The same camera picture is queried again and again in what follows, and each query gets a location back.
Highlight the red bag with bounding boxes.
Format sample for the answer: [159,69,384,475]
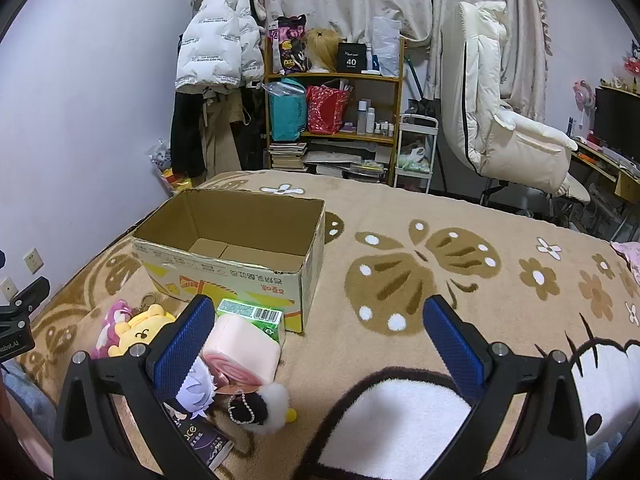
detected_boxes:
[306,85,351,136]

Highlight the dark purple packet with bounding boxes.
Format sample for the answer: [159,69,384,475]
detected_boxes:
[162,402,235,471]

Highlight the blonde wig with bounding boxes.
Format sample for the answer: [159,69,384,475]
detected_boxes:
[302,27,343,73]

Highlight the white-haired doll plush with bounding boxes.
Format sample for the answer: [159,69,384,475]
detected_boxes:
[165,360,221,418]

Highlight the white puffer jacket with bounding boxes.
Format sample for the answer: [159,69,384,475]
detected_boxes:
[175,0,266,95]

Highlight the pink desk fan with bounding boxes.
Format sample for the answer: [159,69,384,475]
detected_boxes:
[574,80,597,111]

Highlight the dark hanging clothes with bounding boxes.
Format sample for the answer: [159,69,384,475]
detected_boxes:
[239,82,272,171]

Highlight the cardboard box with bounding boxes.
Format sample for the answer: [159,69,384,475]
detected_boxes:
[131,189,327,335]

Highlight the beige printed blanket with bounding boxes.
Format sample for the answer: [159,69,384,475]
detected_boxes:
[15,170,640,480]

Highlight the pink dark figurine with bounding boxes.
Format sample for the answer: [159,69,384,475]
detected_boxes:
[620,40,640,77]

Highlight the pile of papers and books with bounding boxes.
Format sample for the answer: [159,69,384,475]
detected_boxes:
[302,147,391,183]

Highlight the teal bag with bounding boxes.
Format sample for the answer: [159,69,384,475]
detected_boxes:
[269,80,308,142]

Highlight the black coat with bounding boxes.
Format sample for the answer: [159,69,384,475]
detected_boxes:
[170,92,208,181]

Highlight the cream padded chair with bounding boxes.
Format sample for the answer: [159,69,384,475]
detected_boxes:
[440,1,593,221]

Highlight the row of cosmetic bottles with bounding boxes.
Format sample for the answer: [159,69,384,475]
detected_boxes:
[356,100,397,137]

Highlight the stack of books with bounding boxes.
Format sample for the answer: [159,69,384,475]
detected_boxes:
[270,142,308,171]

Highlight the fluffy black white duck plush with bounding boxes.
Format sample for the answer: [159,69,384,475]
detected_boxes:
[227,381,299,435]

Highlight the pink cloth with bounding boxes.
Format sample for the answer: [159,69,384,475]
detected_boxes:
[611,241,640,286]

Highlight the blue cloth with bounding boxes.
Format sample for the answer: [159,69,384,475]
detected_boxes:
[0,360,56,476]

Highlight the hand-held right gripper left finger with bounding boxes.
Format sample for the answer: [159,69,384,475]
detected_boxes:
[52,294,226,480]

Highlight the pink bear plush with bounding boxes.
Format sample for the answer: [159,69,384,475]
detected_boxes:
[90,300,135,360]

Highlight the wooden desk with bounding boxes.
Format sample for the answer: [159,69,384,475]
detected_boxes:
[570,135,640,201]

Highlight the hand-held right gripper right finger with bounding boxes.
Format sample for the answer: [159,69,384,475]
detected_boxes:
[422,294,588,480]

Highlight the plastic bag of toys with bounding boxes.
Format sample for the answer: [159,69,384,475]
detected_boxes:
[149,140,196,196]

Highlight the wooden shelf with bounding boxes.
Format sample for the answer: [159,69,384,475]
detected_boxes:
[262,35,407,186]

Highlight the white plastic bag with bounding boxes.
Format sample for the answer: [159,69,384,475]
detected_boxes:
[371,16,402,77]

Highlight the cream plush toy piece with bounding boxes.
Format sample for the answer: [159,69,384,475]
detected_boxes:
[201,314,282,386]

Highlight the beige coat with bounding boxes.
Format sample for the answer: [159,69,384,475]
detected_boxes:
[200,95,243,176]

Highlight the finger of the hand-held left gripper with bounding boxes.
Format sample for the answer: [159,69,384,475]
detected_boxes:
[0,277,52,322]

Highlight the black box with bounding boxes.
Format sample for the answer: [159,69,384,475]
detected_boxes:
[337,41,368,72]

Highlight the white trolley cart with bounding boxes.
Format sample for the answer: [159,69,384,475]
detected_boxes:
[395,112,441,193]

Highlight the pink black printed bag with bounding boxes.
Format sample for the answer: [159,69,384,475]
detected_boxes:
[269,15,308,73]

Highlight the black monitor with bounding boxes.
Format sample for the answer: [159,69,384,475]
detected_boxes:
[594,85,640,161]

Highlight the clear plastic bag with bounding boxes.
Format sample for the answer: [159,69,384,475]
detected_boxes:
[262,80,307,100]

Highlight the white green bag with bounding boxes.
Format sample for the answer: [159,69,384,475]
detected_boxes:
[397,142,428,168]

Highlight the yellow bear plush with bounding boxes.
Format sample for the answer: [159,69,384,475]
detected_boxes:
[109,292,177,358]

